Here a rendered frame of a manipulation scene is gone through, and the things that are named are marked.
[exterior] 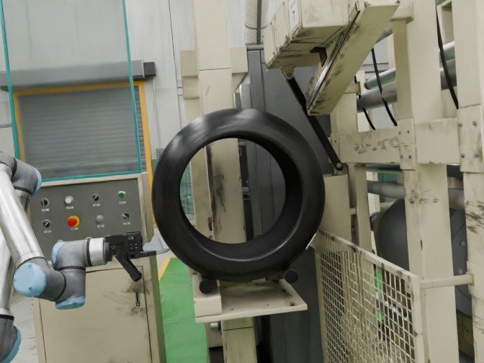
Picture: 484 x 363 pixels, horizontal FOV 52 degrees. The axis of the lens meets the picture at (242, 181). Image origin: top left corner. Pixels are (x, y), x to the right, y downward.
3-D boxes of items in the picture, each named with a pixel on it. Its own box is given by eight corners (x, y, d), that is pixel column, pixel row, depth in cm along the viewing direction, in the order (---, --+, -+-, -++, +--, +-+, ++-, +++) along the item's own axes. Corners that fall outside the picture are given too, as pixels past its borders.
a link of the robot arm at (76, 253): (57, 276, 164) (58, 248, 168) (95, 272, 165) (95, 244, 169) (48, 268, 155) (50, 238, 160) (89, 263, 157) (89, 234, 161)
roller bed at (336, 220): (305, 245, 212) (299, 176, 210) (338, 241, 213) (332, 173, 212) (316, 253, 192) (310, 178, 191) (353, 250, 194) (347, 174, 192)
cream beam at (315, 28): (264, 70, 192) (261, 32, 192) (326, 65, 195) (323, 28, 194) (299, 29, 132) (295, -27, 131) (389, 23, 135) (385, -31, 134)
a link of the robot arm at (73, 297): (42, 308, 150) (44, 269, 156) (68, 313, 160) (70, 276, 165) (66, 301, 147) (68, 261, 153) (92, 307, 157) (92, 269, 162)
